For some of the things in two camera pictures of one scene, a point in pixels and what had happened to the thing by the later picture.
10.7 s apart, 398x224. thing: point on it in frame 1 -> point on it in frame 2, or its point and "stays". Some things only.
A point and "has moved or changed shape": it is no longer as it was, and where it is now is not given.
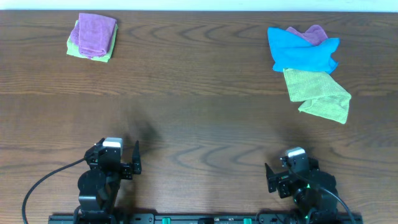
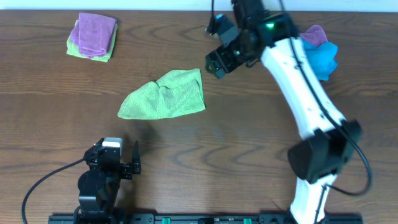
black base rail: x=206 y=219 stays
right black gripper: x=282 y=182 -> x=220 y=55
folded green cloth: x=74 y=50 stays
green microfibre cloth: x=326 y=98 has moved or changed shape
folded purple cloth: x=94 y=35 stays
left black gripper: x=137 y=167 stays
